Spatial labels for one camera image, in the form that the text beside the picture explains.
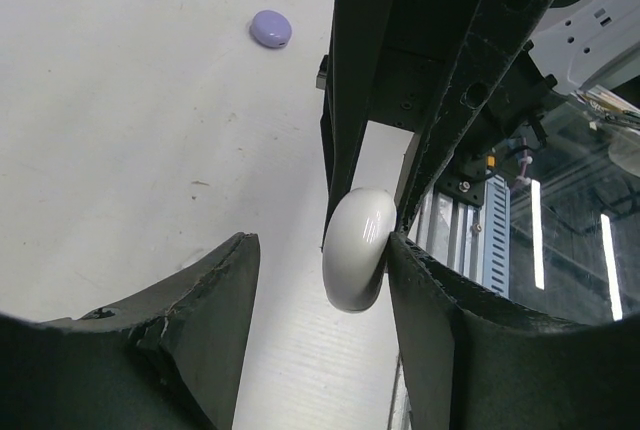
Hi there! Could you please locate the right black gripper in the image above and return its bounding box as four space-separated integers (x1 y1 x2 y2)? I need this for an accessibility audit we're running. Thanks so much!
320 0 553 233

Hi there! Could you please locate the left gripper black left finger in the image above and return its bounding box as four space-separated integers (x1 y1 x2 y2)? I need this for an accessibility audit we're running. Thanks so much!
1 233 260 429

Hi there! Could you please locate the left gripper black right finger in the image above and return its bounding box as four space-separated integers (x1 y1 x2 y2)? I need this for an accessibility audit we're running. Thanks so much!
387 233 639 429

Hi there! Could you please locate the white earbud charging case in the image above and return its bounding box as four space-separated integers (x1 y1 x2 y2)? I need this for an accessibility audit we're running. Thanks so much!
322 188 396 313

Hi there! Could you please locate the purple earbud charging case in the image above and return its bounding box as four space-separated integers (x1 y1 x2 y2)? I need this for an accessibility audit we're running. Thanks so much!
249 10 292 49

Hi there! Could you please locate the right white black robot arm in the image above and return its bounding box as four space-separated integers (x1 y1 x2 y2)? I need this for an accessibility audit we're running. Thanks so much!
318 0 639 231

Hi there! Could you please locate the grey slotted cable duct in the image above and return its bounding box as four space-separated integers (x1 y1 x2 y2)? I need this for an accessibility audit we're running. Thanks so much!
482 176 510 298

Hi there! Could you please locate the aluminium mounting rail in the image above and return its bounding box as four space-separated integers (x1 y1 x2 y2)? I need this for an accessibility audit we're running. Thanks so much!
415 188 486 284

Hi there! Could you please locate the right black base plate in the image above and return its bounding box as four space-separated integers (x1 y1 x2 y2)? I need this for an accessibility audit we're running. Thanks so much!
435 153 497 209

